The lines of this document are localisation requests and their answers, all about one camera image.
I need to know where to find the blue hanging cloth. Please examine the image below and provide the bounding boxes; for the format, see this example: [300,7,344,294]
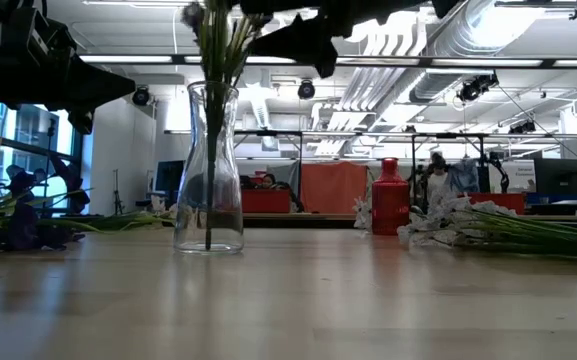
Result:
[446,157,481,195]

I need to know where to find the overhead frame bar with lights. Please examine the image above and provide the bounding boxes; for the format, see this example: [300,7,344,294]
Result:
[76,53,577,70]

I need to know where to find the black ceiling spotlight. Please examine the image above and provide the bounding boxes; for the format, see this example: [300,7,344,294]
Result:
[131,85,151,107]
[456,73,500,104]
[297,78,317,101]

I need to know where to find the red plastic bin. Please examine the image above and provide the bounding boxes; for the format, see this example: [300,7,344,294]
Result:
[467,192,527,216]
[240,188,292,215]

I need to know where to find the clear glass vase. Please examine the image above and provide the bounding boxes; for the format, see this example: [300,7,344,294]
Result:
[173,80,246,255]

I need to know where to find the black background frame bar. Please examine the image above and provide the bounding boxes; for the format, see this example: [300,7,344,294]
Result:
[162,129,577,140]

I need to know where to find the black tripod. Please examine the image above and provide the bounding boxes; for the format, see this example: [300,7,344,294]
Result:
[111,168,125,217]

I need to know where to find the orange cloth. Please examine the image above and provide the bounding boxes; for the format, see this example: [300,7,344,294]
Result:
[299,161,369,216]

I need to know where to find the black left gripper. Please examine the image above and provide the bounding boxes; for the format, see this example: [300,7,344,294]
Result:
[0,0,137,136]

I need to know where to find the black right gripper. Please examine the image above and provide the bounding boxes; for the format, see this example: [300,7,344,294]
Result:
[237,0,469,79]

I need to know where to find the red glass vase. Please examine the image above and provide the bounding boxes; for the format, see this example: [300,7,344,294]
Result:
[371,157,412,237]

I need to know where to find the dark computer monitor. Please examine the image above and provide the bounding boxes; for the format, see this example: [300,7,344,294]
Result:
[154,159,186,194]
[533,157,577,196]

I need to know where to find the black microphone stand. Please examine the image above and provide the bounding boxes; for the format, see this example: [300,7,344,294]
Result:
[41,117,58,216]

